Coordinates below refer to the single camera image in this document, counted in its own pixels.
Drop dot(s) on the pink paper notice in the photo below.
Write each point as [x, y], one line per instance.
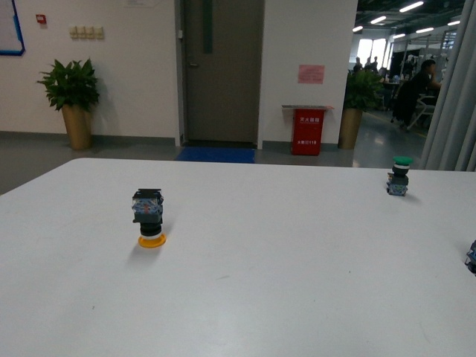
[311, 74]

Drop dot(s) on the red fire alarm button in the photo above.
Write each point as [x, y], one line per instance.
[41, 19]

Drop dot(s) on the grey curtain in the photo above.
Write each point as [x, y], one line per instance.
[450, 144]

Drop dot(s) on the blue floor mat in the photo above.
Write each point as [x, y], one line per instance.
[215, 154]

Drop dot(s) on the yellow push button switch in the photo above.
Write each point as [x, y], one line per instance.
[147, 206]

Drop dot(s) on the green push button switch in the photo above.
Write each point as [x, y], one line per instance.
[397, 180]

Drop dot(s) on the red push button switch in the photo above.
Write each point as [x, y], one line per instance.
[470, 258]

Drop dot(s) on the blue framed whiteboard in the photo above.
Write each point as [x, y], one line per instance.
[12, 43]

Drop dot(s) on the white chair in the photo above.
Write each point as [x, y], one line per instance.
[425, 106]

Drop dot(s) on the left potted plant gold pot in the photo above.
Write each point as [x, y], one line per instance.
[72, 90]

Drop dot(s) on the right potted plant gold pot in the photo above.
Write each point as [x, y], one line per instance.
[360, 95]

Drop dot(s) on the beige wall switch panel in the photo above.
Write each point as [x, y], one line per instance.
[86, 32]

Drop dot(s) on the potted plant gold pot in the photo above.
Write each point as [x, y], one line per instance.
[360, 95]
[72, 90]

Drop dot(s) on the red fire extinguisher box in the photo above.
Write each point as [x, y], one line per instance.
[308, 123]

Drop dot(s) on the seated person in black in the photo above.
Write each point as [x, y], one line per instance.
[411, 90]

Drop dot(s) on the grey door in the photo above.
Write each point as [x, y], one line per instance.
[222, 61]

